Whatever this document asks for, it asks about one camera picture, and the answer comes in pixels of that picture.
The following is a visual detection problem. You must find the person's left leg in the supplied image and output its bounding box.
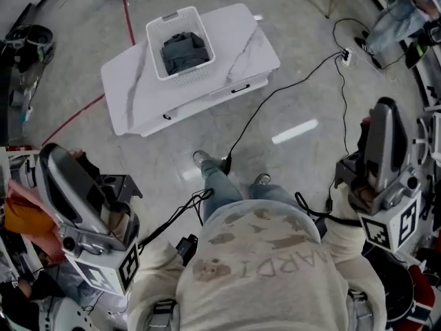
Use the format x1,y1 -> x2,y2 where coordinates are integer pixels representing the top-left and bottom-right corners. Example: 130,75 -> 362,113
199,159 -> 244,222

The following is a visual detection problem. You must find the black grey device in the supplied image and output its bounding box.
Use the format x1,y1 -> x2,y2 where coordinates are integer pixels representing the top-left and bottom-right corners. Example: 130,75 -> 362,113
0,24 -> 56,74

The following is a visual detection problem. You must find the person's right leg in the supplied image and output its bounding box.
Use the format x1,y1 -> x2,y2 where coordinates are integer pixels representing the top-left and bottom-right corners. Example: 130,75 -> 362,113
248,181 -> 299,208

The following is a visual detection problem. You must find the grey hooded garment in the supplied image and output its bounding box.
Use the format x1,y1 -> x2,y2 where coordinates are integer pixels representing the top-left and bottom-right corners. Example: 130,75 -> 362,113
160,32 -> 212,77

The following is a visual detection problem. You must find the red floor tape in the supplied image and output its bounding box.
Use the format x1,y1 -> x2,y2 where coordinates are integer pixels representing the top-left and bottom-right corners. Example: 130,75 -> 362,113
121,0 -> 136,47
41,93 -> 105,147

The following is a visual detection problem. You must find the white equipment frame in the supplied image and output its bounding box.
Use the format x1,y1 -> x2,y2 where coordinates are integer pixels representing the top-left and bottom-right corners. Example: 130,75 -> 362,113
411,103 -> 441,172

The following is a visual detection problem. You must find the pink garment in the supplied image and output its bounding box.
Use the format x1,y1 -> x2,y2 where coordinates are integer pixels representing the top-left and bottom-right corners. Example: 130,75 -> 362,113
3,179 -> 66,267

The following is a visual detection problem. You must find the person's right hand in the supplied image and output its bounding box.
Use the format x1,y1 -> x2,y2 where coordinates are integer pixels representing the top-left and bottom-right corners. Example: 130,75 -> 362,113
348,183 -> 378,216

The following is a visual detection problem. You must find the person's torso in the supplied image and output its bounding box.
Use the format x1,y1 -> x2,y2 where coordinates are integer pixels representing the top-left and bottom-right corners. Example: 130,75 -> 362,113
127,198 -> 387,331

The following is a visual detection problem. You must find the red navy garment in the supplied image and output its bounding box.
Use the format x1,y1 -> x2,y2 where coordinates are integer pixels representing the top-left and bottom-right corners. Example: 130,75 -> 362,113
385,263 -> 438,325

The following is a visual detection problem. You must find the person's left forearm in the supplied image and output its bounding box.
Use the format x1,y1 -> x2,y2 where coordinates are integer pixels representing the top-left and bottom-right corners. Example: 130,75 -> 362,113
136,241 -> 183,289

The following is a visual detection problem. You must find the black power adapter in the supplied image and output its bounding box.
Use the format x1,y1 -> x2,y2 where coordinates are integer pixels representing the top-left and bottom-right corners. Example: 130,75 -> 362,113
174,234 -> 200,268

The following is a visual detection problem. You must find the white power strip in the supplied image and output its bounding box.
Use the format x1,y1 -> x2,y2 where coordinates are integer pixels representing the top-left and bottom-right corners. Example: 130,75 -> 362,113
338,46 -> 356,68

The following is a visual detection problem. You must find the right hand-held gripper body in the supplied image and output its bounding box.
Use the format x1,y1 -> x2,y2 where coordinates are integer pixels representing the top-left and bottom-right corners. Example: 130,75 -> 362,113
333,152 -> 423,254

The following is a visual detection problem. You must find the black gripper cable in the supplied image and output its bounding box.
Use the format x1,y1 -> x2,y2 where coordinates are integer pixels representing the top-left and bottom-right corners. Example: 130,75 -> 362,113
137,187 -> 215,251
294,191 -> 362,227

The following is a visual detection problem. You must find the orange garment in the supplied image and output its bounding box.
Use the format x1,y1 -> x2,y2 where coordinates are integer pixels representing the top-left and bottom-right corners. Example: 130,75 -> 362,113
3,198 -> 57,237

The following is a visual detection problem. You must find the black floor cable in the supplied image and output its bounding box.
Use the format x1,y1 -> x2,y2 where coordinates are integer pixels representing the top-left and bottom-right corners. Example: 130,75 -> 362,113
325,17 -> 371,213
222,52 -> 345,175

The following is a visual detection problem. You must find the white marble low table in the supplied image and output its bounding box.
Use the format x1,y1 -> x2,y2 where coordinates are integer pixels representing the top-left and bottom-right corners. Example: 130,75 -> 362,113
99,2 -> 281,138

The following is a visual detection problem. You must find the black green device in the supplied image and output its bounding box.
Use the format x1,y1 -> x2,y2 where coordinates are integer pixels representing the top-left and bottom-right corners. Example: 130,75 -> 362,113
405,24 -> 441,70

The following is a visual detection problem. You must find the white laundry basket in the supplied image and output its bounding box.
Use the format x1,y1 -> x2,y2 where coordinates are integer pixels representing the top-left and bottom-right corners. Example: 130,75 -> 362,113
145,6 -> 217,90

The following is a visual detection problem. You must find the grey shoulder strap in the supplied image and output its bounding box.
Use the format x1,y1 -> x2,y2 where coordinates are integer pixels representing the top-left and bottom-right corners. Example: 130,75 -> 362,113
151,298 -> 178,331
346,288 -> 375,331

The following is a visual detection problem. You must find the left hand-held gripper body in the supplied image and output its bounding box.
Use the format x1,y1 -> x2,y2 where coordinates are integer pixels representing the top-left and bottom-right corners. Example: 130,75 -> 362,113
57,173 -> 143,297

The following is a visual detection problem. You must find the person's left hand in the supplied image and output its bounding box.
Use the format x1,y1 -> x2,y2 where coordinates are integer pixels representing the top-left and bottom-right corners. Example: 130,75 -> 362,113
104,208 -> 135,239

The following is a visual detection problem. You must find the person's leg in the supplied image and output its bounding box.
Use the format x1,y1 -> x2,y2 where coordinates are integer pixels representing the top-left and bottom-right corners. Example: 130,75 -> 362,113
248,181 -> 299,208
199,159 -> 244,222

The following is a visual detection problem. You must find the white shelving rack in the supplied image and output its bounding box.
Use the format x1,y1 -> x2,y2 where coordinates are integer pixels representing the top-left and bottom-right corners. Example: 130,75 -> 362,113
0,146 -> 41,190

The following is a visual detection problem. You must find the person's right forearm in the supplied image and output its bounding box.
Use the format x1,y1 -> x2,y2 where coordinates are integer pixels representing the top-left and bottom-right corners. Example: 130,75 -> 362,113
320,184 -> 366,258

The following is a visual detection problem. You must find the person's left shoe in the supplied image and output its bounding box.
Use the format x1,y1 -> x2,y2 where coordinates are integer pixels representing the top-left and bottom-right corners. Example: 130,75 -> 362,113
192,149 -> 212,169

